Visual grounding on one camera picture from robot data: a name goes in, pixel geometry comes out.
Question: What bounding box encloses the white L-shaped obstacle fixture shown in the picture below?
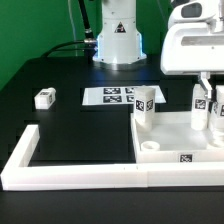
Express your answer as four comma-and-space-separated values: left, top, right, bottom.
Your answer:
1, 125, 224, 191

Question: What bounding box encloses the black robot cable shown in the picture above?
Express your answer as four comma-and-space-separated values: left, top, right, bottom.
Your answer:
41, 0, 98, 58

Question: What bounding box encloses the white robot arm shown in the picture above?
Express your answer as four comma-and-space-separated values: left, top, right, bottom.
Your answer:
93, 0, 224, 98

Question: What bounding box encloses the white square tabletop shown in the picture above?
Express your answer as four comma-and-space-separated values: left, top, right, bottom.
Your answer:
131, 112, 224, 163

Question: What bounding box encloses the thin white cable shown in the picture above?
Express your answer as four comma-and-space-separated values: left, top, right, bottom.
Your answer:
67, 0, 78, 57

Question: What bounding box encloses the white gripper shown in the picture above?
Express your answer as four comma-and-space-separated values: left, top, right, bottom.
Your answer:
161, 1, 224, 100

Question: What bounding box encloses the white AprilTag marker sheet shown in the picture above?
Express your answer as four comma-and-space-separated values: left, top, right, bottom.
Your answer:
80, 85, 167, 106

